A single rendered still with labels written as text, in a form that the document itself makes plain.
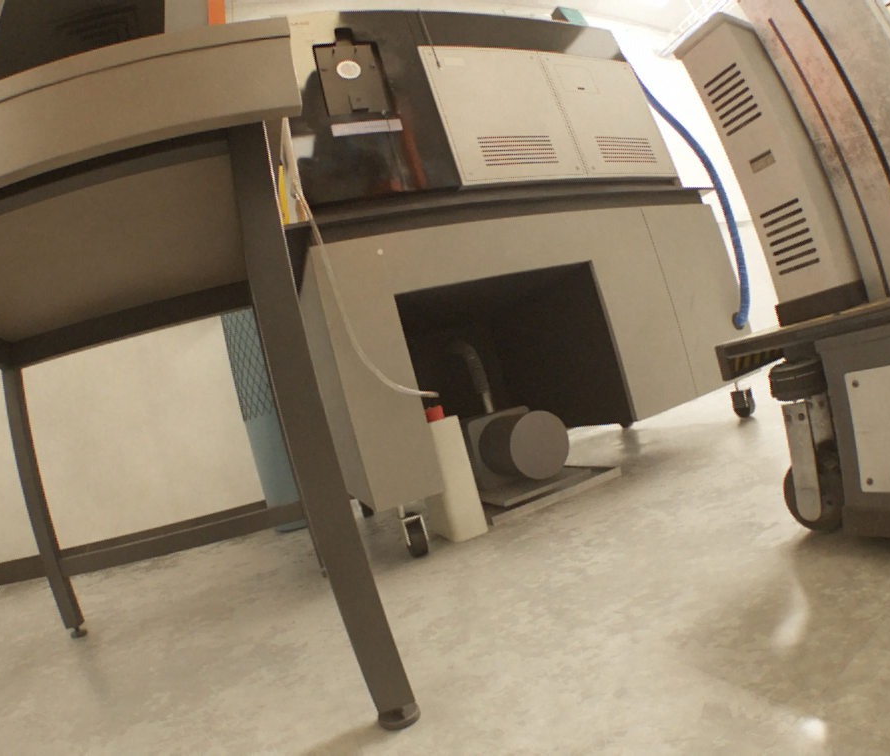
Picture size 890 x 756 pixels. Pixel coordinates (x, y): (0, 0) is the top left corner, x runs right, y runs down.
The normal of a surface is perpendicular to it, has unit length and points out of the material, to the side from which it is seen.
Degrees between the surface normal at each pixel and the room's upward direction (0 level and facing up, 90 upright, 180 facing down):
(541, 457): 90
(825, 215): 90
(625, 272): 90
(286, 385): 90
